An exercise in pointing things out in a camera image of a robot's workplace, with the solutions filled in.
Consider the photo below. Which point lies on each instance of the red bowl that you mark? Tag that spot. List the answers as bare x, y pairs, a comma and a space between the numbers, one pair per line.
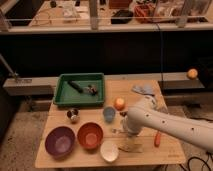
90, 135

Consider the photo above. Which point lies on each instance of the orange ball on ledge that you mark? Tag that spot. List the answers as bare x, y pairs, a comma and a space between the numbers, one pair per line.
192, 73

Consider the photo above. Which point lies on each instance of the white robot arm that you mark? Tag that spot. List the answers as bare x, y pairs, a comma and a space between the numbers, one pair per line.
143, 114

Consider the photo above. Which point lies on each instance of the blue cup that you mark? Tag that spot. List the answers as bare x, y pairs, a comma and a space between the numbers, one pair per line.
109, 114

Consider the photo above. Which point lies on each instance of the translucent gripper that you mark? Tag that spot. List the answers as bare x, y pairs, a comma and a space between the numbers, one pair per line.
130, 128

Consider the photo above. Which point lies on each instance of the white bowl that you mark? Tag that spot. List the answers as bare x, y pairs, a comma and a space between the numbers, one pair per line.
109, 151

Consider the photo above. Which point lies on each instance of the bunch of dark grapes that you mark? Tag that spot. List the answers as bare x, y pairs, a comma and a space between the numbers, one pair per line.
123, 113

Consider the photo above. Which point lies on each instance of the orange fruit on table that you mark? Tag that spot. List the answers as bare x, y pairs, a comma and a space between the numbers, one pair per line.
119, 104

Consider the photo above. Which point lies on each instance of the black bowl on shelf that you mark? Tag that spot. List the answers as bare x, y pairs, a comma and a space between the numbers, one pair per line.
121, 17

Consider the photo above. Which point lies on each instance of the silver metal fork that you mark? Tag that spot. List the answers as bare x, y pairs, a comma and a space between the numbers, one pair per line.
114, 130

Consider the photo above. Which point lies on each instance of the black marker in tray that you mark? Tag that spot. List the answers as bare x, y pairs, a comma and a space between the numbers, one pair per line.
75, 86

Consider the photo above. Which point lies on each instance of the small dark toy in tray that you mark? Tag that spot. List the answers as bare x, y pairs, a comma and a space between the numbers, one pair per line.
91, 89

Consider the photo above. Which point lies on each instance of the purple bowl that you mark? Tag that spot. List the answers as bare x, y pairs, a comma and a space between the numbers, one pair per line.
60, 142

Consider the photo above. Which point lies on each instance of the green plastic tray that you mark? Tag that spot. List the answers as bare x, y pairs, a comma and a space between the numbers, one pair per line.
66, 96

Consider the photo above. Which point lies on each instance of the red box on shelf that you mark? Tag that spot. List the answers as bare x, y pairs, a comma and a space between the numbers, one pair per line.
143, 13

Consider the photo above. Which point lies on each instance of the orange carrot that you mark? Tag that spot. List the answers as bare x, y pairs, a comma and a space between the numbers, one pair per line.
157, 139

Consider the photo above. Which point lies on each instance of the wooden spatula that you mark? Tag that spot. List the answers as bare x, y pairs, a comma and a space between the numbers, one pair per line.
130, 147

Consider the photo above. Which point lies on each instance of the light blue cloth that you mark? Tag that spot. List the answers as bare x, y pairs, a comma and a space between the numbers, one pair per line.
144, 90

